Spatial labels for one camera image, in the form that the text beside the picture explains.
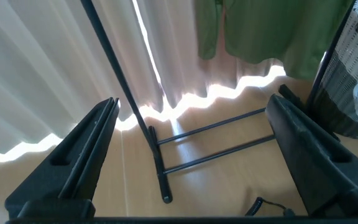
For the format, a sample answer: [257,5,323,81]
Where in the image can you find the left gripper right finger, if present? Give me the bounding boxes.
[265,94,358,217]

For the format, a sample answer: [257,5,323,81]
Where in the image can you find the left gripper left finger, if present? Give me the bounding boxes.
[4,98,120,218]

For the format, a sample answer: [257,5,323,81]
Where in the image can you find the green long-sleeved shirt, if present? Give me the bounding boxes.
[194,0,354,80]

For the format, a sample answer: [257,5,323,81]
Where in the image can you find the white laundry basket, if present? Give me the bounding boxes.
[311,0,358,140]

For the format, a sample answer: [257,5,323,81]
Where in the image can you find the black clothes rack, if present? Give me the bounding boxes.
[80,0,358,205]

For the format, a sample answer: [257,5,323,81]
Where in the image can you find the beige curtain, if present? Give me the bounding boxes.
[0,0,285,156]

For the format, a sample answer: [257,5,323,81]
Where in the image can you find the black braided cable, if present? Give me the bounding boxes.
[245,196,296,218]

